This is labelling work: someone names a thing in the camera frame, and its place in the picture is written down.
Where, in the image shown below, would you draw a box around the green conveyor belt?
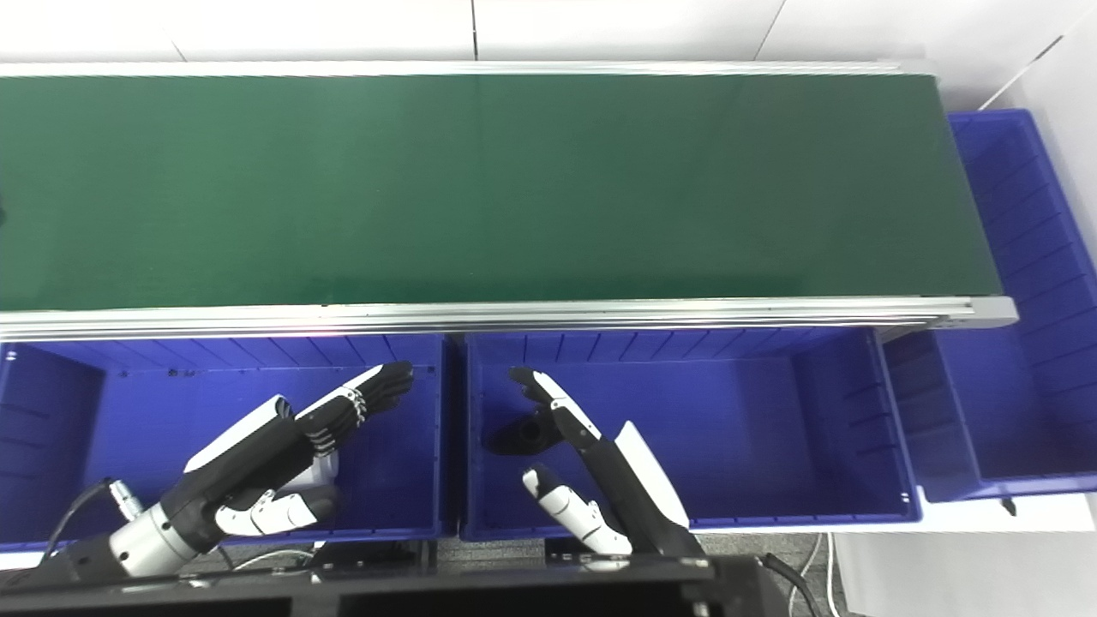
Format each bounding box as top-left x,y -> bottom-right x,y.
0,73 -> 1004,312
0,60 -> 1019,344

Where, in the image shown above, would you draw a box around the black robot torso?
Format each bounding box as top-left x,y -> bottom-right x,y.
0,554 -> 824,617

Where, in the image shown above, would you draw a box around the black flange part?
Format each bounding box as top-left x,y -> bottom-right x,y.
483,410 -> 566,460

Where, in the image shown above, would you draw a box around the white floor cable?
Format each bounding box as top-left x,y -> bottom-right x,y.
795,531 -> 848,617

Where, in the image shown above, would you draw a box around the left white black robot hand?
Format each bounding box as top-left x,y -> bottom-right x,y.
167,362 -> 415,551

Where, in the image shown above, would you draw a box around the blue plastic bin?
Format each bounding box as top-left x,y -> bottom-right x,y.
0,332 -> 456,554
883,109 -> 1097,504
459,328 -> 923,542

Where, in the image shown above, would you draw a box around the white plastic part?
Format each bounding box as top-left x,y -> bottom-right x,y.
296,452 -> 341,496

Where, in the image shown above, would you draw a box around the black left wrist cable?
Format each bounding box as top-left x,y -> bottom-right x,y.
39,478 -> 142,566

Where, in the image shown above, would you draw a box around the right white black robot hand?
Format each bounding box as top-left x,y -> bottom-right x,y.
511,368 -> 706,558

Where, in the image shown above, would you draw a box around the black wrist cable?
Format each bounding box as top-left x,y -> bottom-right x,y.
39,478 -> 142,566
761,554 -> 825,617

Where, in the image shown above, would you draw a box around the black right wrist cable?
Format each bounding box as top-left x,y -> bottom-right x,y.
761,554 -> 825,617

